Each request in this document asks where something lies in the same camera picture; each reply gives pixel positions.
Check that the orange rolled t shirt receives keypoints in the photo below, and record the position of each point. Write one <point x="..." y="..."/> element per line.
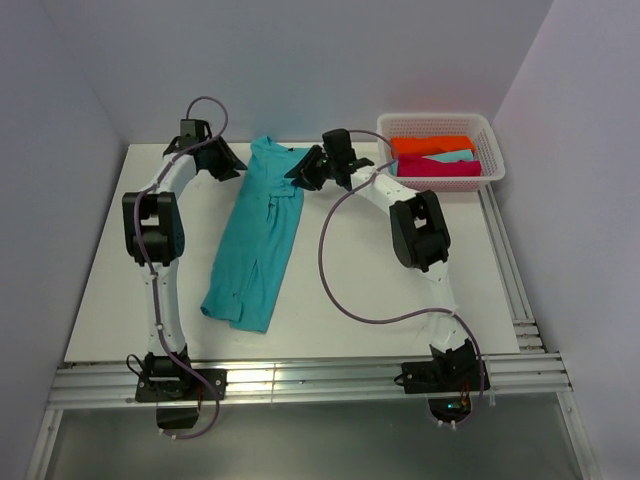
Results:
<point x="432" y="145"/>

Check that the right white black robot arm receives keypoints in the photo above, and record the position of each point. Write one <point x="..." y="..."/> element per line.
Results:
<point x="420" y="242"/>

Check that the white plastic basket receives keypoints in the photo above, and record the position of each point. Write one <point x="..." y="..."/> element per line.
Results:
<point x="474" y="126"/>

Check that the pink rolled t shirt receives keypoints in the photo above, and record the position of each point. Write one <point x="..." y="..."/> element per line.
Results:
<point x="428" y="166"/>

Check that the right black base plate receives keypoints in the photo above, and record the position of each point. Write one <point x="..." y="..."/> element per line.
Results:
<point x="415" y="375"/>

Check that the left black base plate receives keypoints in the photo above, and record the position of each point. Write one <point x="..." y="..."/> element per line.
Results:
<point x="210" y="382"/>

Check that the aluminium rail frame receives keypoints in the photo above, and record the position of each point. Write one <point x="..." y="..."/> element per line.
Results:
<point x="533" y="370"/>

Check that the light teal rolled t shirt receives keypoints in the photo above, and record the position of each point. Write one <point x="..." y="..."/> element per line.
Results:
<point x="465" y="155"/>

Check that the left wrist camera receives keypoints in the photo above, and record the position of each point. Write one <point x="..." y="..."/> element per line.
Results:
<point x="192" y="132"/>

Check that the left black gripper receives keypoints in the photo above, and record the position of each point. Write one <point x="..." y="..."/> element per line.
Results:
<point x="229" y="164"/>

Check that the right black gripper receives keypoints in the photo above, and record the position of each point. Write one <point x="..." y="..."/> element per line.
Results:
<point x="305" y="168"/>

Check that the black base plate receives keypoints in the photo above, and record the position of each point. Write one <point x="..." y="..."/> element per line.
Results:
<point x="210" y="382"/>
<point x="415" y="375"/>

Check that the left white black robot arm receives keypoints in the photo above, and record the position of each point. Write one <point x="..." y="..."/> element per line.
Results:
<point x="155" y="240"/>

